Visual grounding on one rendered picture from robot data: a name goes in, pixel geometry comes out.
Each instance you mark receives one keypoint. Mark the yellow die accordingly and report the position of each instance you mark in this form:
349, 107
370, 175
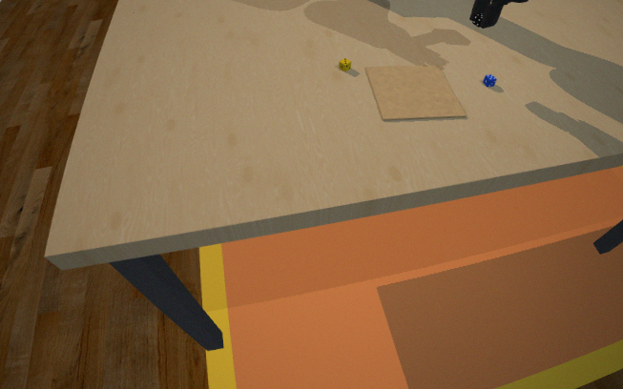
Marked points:
345, 65

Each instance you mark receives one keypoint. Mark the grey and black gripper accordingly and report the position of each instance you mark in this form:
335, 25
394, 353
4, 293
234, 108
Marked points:
491, 11

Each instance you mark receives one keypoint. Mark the tan square mat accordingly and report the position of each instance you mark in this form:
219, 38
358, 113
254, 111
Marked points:
413, 92

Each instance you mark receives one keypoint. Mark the blue die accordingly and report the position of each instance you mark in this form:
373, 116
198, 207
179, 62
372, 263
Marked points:
489, 80

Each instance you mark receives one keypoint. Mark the black die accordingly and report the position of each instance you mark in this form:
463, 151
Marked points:
477, 19

